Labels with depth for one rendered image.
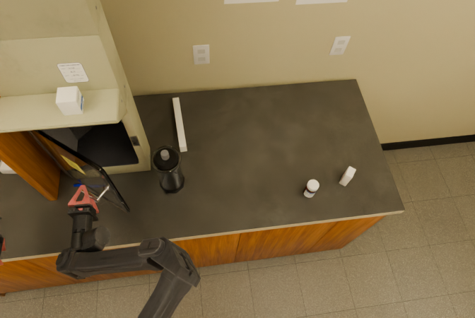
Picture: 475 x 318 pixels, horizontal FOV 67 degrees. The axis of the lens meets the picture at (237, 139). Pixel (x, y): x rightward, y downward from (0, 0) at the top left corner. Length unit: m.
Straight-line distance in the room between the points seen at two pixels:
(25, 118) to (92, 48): 0.28
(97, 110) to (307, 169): 0.93
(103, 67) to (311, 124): 1.02
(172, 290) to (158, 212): 0.68
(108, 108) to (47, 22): 0.26
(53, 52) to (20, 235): 0.84
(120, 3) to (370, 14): 1.00
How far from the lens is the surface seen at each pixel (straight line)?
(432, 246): 2.80
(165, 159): 1.30
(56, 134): 1.42
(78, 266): 1.14
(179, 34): 1.52
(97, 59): 1.00
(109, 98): 1.07
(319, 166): 1.61
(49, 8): 0.91
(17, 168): 1.37
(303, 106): 1.76
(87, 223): 1.24
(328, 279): 2.47
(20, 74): 1.09
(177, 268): 0.83
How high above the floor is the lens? 2.34
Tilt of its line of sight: 60 degrees down
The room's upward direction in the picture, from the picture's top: 6 degrees clockwise
